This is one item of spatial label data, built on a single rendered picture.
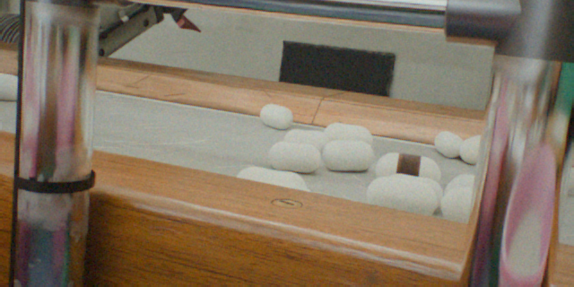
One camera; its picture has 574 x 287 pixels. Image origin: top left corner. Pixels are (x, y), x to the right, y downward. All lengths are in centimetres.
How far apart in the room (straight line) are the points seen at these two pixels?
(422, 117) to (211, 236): 38
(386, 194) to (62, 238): 16
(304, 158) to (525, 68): 25
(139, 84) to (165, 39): 218
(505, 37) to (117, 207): 15
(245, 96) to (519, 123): 48
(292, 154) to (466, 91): 210
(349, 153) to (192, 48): 240
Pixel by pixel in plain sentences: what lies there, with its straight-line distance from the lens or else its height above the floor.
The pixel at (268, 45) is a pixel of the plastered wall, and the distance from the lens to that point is 265.
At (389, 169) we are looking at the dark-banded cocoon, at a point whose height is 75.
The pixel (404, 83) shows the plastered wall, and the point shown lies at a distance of 251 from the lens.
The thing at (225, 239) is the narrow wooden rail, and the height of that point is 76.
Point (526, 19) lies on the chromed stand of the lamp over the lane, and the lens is 17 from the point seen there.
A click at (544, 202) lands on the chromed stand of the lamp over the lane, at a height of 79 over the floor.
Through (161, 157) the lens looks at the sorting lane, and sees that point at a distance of 42.
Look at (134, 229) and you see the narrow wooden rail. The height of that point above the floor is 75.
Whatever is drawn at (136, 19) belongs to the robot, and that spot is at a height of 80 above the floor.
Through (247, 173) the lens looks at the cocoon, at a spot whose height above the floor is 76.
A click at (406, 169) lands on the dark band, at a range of 39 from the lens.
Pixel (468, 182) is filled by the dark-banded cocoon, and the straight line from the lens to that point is 35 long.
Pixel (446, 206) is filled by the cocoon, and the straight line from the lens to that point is 33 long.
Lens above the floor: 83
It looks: 9 degrees down
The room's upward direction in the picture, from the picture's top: 6 degrees clockwise
